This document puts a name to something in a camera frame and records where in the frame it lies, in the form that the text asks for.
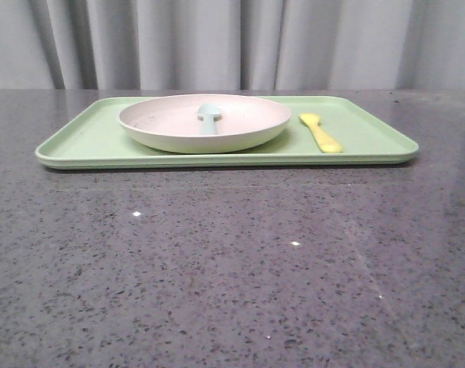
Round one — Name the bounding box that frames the grey curtain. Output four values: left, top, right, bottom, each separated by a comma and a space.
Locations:
0, 1, 465, 90

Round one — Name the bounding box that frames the yellow fork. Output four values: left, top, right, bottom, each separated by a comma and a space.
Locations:
298, 113, 343, 154

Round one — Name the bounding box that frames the cream round plate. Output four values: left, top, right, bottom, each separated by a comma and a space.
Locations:
118, 94, 292, 154

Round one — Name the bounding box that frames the light blue spoon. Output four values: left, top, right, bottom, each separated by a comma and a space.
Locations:
196, 103, 221, 135

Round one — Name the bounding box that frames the light green tray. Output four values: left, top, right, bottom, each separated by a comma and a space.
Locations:
35, 96, 419, 170

